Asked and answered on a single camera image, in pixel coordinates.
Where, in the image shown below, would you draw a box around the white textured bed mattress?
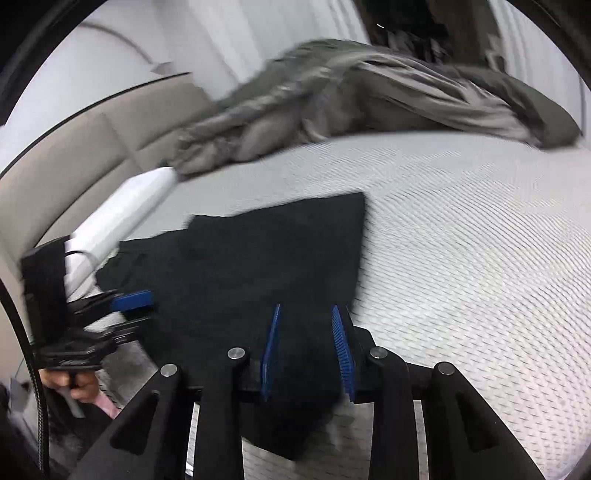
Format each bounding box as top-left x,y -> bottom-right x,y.
92,131 -> 591,480

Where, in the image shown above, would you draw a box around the white curtain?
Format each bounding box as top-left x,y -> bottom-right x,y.
194,0 -> 370,100
489,0 -> 578,88

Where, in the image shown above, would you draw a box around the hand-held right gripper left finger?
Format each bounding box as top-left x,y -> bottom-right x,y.
69,304 -> 283,480

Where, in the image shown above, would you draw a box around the black cable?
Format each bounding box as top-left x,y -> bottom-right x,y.
0,281 -> 51,480

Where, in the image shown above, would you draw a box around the black pants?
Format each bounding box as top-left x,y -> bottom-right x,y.
95,191 -> 368,462

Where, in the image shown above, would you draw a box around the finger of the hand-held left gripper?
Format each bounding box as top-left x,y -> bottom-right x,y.
69,290 -> 156,320
83,318 -> 156,343

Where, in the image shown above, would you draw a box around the white pillow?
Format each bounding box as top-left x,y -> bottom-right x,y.
65,166 -> 178,301

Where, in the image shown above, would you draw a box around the person's left hand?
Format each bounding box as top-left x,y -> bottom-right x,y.
41,369 -> 105,404

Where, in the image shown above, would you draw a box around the beige padded headboard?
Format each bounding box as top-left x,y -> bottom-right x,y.
0,71 -> 211,278

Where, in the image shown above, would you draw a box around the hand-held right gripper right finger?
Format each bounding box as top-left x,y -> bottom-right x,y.
331,304 -> 546,480

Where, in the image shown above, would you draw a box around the person's left forearm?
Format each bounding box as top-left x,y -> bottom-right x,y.
95,381 -> 123,418

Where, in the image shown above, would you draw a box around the grey crumpled blanket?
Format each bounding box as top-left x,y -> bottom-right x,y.
171,39 -> 583,181

